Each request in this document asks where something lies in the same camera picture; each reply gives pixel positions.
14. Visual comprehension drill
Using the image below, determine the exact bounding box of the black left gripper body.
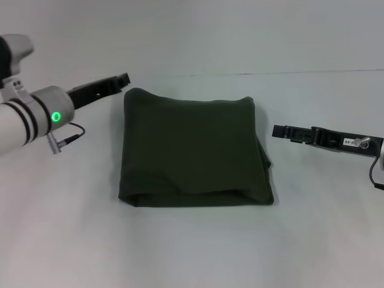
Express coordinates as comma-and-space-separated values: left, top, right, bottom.
67, 76, 122, 110

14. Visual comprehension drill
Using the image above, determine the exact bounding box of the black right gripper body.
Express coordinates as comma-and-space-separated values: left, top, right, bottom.
308, 125, 384, 158

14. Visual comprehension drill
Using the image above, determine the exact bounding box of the dark green t-shirt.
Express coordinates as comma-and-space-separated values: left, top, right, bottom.
117, 87, 275, 209

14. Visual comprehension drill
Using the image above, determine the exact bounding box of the right arm connector cable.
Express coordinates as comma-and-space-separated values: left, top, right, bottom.
368, 157, 384, 190

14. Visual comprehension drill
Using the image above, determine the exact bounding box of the arm connector cable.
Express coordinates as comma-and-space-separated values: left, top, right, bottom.
368, 157, 384, 190
45, 121, 86, 155

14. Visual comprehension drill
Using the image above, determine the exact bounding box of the left arm connector cable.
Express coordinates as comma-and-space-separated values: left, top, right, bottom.
45, 121, 86, 155

